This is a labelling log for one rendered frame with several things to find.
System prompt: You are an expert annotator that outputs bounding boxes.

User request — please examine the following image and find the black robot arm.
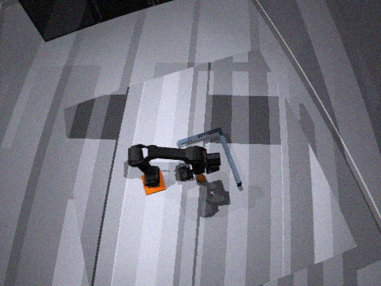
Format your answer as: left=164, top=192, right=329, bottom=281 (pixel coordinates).
left=128, top=144, right=221, bottom=188

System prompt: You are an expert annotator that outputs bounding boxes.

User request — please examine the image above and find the orange ball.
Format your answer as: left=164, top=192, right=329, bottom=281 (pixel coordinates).
left=197, top=174, right=205, bottom=183

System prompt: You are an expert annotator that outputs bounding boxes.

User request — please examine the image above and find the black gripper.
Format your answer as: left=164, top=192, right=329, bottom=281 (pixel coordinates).
left=178, top=166, right=220, bottom=181

